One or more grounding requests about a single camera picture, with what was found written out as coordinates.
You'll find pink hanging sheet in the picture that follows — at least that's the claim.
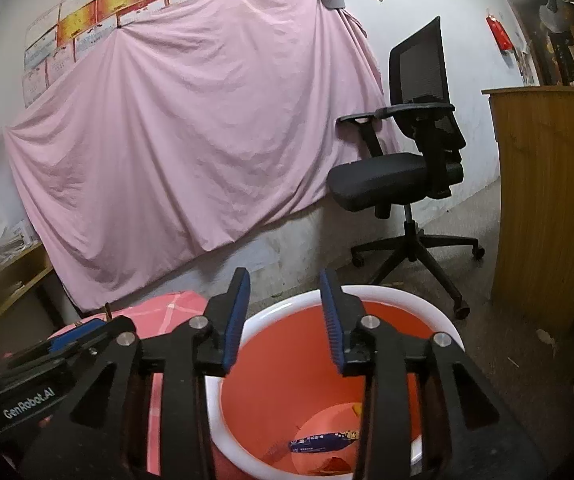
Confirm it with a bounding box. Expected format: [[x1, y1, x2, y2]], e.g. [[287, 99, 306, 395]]
[[4, 0, 386, 311]]

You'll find blue snack bag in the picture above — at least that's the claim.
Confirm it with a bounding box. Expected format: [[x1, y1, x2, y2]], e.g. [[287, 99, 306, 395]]
[[288, 430, 360, 454]]

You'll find pink checked tablecloth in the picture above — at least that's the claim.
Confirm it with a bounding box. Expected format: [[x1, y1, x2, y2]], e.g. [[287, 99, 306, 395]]
[[46, 289, 219, 478]]

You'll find red hanging ornament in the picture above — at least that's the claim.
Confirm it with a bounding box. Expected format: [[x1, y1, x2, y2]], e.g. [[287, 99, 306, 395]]
[[485, 13, 515, 54]]

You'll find framed figure picture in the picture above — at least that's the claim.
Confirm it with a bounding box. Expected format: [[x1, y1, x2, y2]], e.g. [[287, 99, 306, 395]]
[[508, 0, 574, 86]]

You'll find wall certificates group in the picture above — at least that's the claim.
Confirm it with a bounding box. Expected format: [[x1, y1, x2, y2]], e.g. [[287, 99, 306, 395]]
[[22, 0, 171, 106]]

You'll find red white plastic basin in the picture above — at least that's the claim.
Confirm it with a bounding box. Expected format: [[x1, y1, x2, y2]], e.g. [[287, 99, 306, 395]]
[[204, 284, 466, 480]]

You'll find black office chair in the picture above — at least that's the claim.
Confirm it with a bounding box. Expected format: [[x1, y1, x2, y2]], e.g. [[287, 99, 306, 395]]
[[327, 18, 485, 320]]

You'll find wooden wall shelf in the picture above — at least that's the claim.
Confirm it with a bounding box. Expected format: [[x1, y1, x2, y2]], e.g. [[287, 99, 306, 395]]
[[0, 242, 56, 338]]

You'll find paper pile on shelf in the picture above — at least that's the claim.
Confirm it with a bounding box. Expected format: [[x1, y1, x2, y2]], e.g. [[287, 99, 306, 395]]
[[0, 219, 38, 264]]

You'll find wooden cabinet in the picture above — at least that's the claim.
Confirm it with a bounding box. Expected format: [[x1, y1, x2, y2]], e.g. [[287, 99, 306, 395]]
[[485, 87, 574, 333]]

